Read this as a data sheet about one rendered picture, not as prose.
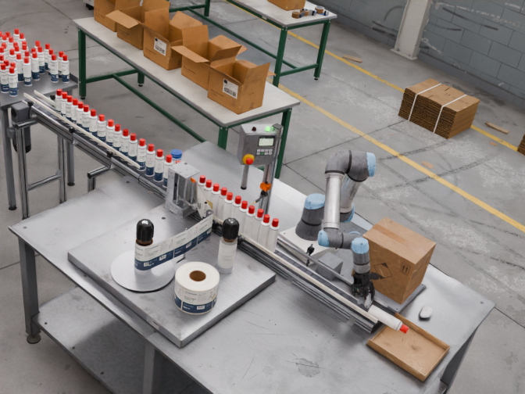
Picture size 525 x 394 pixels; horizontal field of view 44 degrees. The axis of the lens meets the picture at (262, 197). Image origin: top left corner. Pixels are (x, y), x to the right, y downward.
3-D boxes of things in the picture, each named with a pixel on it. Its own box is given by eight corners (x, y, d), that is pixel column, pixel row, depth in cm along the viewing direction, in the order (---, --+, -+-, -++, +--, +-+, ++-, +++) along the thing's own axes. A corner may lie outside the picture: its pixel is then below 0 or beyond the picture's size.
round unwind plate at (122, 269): (97, 268, 315) (97, 266, 314) (145, 242, 336) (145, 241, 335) (140, 302, 301) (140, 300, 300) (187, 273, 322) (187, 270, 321)
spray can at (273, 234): (262, 249, 345) (269, 218, 333) (269, 246, 348) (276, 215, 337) (269, 255, 342) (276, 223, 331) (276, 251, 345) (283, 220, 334)
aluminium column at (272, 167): (253, 231, 366) (271, 125, 328) (258, 227, 369) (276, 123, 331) (259, 234, 364) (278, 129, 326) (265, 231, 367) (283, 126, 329)
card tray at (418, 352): (366, 344, 306) (368, 338, 303) (394, 317, 323) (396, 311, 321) (423, 381, 292) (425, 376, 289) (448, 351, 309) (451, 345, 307)
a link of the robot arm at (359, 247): (366, 234, 305) (369, 242, 297) (367, 256, 309) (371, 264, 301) (349, 238, 304) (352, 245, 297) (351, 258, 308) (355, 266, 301)
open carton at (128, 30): (102, 38, 573) (102, -4, 552) (143, 30, 602) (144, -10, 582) (130, 54, 554) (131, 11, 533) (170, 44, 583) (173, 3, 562)
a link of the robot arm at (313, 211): (300, 211, 361) (305, 190, 354) (323, 213, 363) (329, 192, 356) (301, 223, 351) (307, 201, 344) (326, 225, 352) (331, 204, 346)
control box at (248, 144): (236, 155, 341) (241, 123, 331) (267, 155, 346) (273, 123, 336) (241, 166, 333) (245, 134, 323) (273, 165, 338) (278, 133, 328)
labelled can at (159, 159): (151, 180, 384) (153, 149, 373) (158, 177, 388) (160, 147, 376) (158, 184, 382) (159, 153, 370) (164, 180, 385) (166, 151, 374)
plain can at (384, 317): (369, 307, 311) (407, 330, 304) (373, 302, 315) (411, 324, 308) (365, 315, 314) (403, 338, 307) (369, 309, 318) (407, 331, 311)
